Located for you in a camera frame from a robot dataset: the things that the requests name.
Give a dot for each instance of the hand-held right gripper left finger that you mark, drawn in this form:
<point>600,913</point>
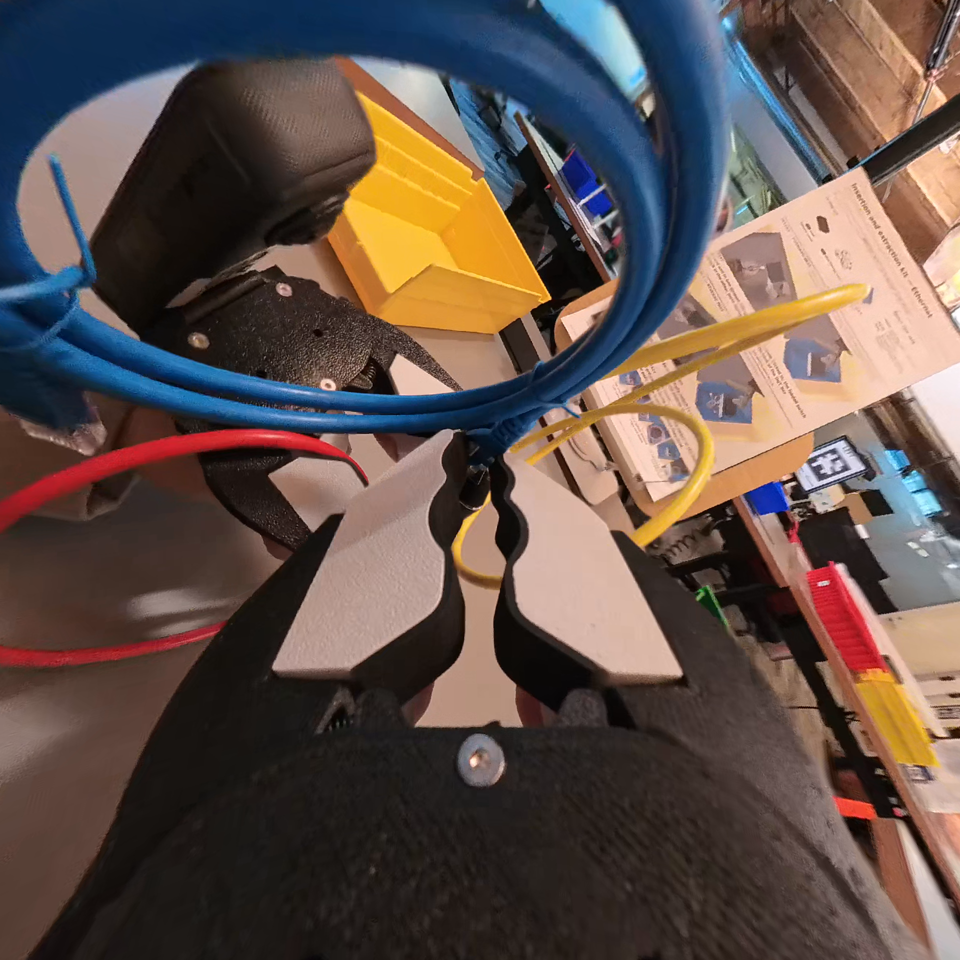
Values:
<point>375,585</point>

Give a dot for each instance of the black-framed printed tag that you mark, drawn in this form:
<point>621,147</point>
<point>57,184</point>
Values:
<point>834,463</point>

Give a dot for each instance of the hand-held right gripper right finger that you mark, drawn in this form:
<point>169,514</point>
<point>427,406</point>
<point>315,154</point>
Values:
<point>585,600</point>

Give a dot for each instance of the person's left hand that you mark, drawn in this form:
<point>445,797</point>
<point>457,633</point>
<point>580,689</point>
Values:
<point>397,446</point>

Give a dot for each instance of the green storage bin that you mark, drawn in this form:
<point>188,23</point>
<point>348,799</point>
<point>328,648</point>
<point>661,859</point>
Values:
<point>709,606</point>

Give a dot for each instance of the stack of yellow parts bins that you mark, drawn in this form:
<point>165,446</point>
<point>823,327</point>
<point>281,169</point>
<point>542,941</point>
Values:
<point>896,720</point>

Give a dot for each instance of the large yellow storage bin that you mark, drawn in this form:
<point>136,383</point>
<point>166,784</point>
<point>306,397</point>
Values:
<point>435,255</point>

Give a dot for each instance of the printed instruction sheet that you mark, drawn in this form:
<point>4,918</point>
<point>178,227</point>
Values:
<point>825,300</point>

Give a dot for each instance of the blue parts bin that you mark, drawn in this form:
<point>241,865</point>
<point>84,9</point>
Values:
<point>766,499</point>
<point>585,180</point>

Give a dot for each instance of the black ethernet splitter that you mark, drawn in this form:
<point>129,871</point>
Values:
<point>474,487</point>

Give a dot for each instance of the white board stand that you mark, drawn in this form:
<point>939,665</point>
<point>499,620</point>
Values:
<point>589,469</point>

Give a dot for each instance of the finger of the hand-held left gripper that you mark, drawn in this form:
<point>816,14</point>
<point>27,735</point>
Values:
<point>420,379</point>
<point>319,487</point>

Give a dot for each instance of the instruction sheet on clipboard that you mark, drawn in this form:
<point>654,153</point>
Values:
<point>750,472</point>

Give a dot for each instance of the red parts bin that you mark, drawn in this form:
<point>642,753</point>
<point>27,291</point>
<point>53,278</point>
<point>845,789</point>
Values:
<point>847,619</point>

